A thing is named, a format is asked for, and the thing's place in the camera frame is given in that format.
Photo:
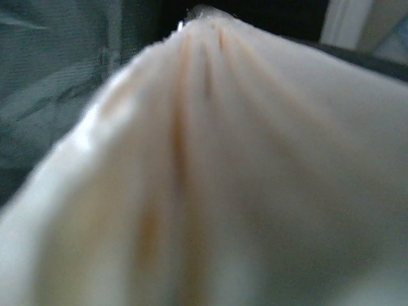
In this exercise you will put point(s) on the black fabric backpack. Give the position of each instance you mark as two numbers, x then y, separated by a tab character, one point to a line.
48	79

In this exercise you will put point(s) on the black paperback with torn cover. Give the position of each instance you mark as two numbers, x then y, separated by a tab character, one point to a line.
223	175

